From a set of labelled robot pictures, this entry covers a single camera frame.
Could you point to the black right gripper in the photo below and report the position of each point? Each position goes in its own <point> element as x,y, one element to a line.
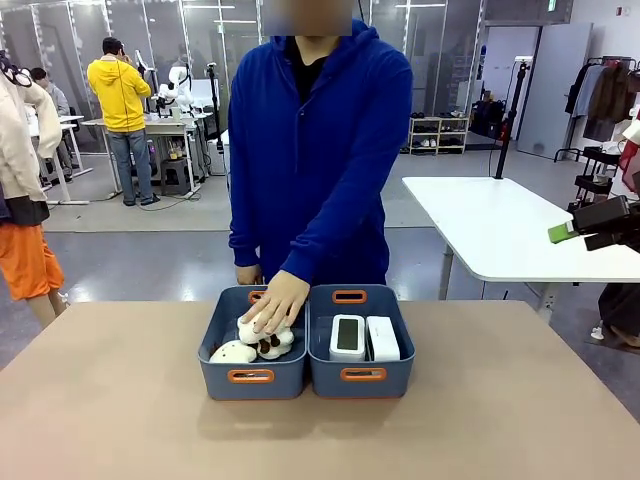
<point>602,215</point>

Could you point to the plain white digital clock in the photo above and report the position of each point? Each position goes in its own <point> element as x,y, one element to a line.
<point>384,340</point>

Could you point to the white clock with dark screen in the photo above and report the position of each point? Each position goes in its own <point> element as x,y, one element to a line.
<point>348,337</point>

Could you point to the white brown plush toy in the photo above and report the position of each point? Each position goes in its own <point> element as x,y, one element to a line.
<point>272,342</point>

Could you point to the cream white plush toy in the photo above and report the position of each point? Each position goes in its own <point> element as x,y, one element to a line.
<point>234,352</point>

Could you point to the person's right forearm blue sleeve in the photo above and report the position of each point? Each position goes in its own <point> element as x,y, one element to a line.
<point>245,235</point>

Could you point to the person's left forearm blue sleeve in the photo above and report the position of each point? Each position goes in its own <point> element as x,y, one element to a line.
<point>325,240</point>

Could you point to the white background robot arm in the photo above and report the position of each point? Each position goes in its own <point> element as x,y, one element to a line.
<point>177,85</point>

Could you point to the person's left hand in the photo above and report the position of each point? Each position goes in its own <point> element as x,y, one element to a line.
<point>280,302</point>

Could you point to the person's right hand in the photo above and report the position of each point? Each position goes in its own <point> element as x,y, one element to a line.
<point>248,275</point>

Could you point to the black rolling cart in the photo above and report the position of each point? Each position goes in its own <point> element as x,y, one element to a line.
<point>595,185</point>

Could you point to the person in black trousers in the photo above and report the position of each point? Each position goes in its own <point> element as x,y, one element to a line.
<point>622,310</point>

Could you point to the red hanging garment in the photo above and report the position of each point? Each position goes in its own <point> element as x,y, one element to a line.
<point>631,165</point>

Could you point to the large white table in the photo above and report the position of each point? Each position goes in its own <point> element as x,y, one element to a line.
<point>490,225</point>

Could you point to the black tripod pole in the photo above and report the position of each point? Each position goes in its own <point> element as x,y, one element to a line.
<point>511,120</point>

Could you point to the black clothes rack with coats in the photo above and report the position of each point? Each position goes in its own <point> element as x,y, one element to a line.
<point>605,100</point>

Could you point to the white shoe rack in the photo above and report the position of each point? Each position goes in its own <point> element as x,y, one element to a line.
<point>439,135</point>

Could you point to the person in blue hoodie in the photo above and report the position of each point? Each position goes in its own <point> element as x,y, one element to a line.
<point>320,150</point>

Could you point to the black background tripod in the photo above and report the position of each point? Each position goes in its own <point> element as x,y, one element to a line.
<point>215,105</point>

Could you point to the dark grey step stool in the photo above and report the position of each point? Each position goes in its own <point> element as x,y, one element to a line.
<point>176,179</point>

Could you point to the white workbench desk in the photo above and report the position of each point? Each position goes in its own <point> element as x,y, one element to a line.
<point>172,129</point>

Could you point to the person in yellow hoodie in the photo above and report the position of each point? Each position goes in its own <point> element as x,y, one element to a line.
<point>122,100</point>

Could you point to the small white side desk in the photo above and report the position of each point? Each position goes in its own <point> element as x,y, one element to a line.
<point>67,150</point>

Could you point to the seated person grey top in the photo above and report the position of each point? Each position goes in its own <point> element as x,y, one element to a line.
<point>55,100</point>

